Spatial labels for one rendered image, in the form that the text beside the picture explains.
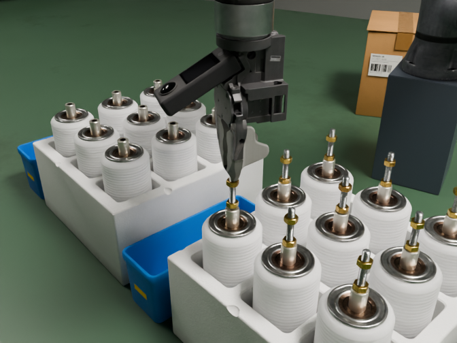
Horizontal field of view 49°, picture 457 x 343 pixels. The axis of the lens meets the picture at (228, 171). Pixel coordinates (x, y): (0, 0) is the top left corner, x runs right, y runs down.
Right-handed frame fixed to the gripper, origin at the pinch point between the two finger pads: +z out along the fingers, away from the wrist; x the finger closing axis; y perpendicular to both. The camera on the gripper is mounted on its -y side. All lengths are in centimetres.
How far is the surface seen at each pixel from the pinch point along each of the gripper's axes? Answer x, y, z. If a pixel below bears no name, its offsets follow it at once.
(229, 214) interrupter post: -0.8, -0.1, 7.2
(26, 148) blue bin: 68, -32, 24
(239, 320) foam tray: -12.2, -2.8, 17.3
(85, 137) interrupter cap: 38.7, -17.9, 9.3
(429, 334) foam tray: -24.0, 20.5, 16.7
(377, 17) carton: 92, 89, 5
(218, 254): -3.4, -2.8, 12.3
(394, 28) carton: 77, 86, 5
